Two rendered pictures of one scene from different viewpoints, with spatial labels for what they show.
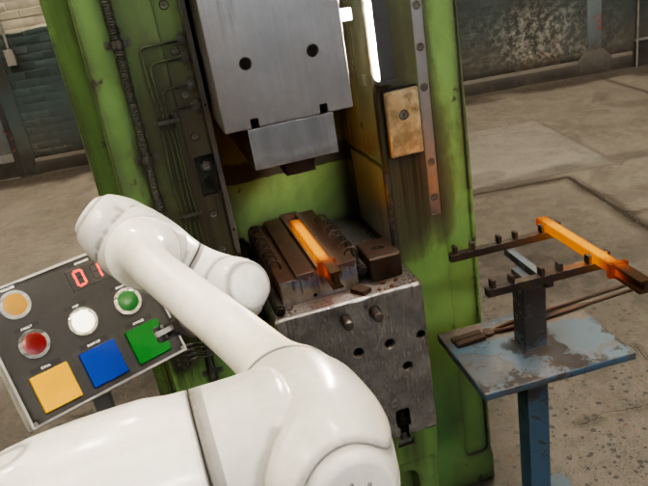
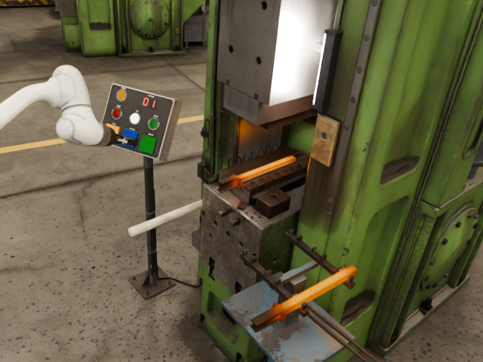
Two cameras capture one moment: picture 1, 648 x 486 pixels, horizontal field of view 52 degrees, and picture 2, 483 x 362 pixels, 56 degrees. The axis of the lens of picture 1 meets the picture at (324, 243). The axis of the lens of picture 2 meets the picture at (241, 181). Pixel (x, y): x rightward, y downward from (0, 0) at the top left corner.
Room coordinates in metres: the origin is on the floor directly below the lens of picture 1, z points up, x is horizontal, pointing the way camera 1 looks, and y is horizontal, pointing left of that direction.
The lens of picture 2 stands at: (0.68, -1.35, 1.97)
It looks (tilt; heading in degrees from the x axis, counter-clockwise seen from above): 32 degrees down; 59
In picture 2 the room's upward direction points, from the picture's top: 5 degrees clockwise
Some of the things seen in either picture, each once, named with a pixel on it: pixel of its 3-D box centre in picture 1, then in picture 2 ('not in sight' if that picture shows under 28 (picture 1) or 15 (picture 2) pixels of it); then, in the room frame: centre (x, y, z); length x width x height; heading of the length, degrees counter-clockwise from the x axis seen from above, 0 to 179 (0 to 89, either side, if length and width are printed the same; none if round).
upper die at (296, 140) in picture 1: (275, 124); (279, 94); (1.68, 0.07, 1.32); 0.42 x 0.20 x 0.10; 12
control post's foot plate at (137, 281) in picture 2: not in sight; (152, 276); (1.28, 0.56, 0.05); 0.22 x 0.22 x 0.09; 12
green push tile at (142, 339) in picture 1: (148, 340); (148, 144); (1.24, 0.40, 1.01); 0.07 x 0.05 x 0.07; 127
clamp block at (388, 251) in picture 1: (378, 258); (273, 202); (1.57, -0.13, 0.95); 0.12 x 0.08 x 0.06; 12
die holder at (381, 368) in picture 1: (331, 327); (273, 224); (1.70, 0.02, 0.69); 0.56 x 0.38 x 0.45; 12
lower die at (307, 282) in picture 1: (299, 252); (269, 171); (1.68, 0.07, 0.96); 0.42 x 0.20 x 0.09; 12
